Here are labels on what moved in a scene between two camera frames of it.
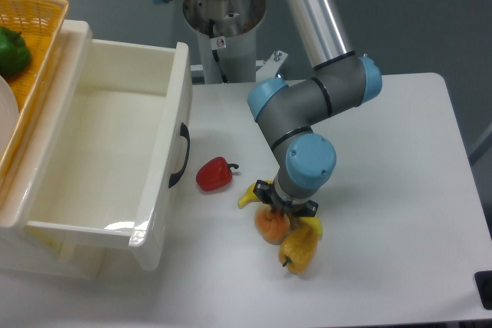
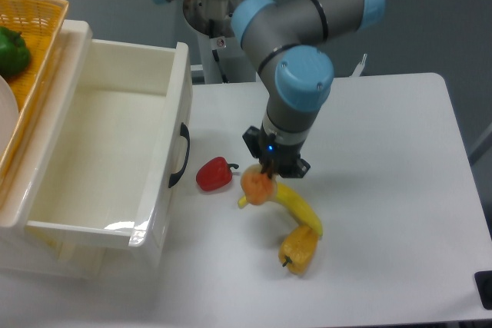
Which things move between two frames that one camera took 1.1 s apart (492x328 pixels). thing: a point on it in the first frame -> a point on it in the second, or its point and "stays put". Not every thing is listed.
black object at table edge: [483, 279] stays put
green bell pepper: [14, 54] stays put
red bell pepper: [215, 174] stays put
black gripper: [268, 194] -> [276, 156]
